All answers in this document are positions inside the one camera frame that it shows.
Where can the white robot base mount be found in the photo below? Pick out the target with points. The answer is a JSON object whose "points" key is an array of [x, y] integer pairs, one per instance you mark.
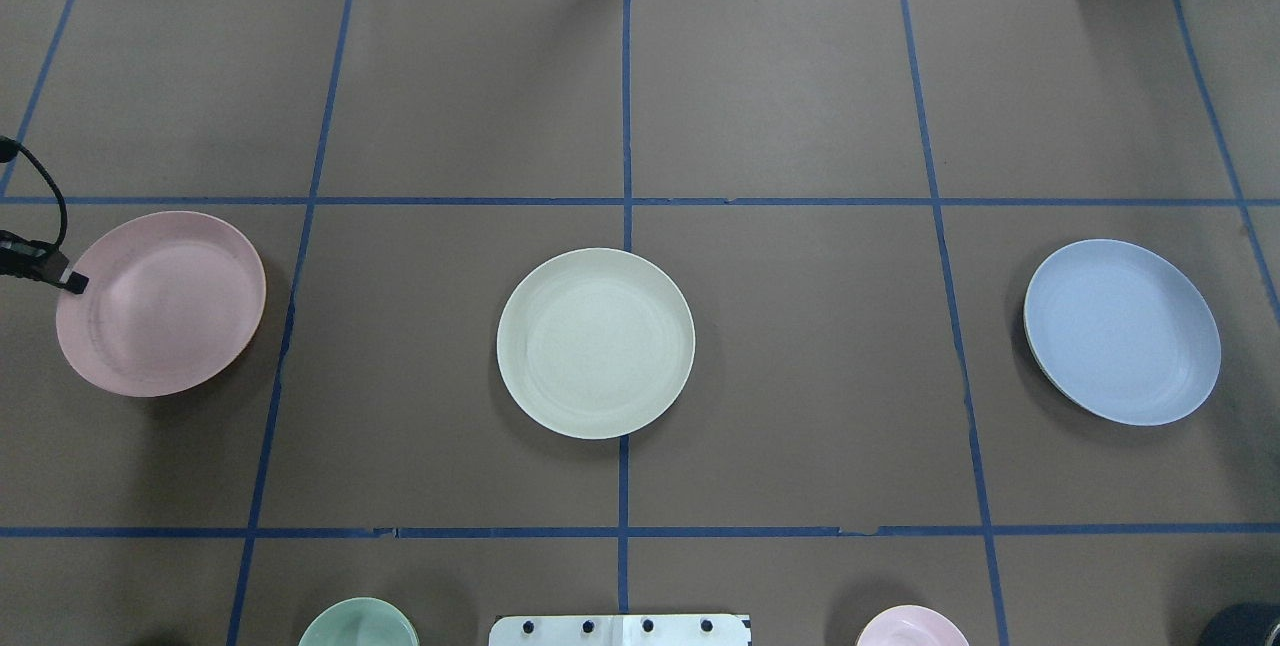
{"points": [[623, 629]]}

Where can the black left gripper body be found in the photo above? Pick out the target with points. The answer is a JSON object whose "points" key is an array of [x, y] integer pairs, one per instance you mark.
{"points": [[30, 261]]}

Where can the pink plate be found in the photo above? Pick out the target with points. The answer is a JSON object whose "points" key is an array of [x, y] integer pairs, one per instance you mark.
{"points": [[169, 301]]}

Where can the dark blue pot glass lid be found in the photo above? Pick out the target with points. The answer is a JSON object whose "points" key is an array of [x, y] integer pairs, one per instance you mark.
{"points": [[1246, 623]]}

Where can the pink bowl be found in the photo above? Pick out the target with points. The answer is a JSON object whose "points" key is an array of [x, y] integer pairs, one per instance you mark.
{"points": [[910, 625]]}

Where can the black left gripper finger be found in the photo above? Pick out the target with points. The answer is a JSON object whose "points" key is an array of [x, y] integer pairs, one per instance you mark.
{"points": [[70, 278]]}

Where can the green bowl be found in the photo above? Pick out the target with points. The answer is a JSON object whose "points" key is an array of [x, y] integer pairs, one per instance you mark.
{"points": [[360, 621]]}

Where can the blue plate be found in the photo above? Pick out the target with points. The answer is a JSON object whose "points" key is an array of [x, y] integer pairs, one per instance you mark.
{"points": [[1122, 333]]}

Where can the cream white plate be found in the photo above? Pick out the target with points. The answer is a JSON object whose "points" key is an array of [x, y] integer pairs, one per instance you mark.
{"points": [[595, 343]]}

